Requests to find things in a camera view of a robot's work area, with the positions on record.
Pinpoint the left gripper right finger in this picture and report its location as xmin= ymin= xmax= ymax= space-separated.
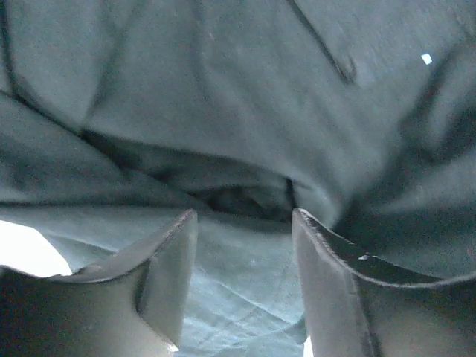
xmin=292 ymin=208 xmax=475 ymax=356

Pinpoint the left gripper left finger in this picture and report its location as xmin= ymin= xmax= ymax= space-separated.
xmin=1 ymin=210 xmax=198 ymax=356

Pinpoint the black t shirt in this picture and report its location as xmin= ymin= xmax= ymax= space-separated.
xmin=1 ymin=1 xmax=475 ymax=356

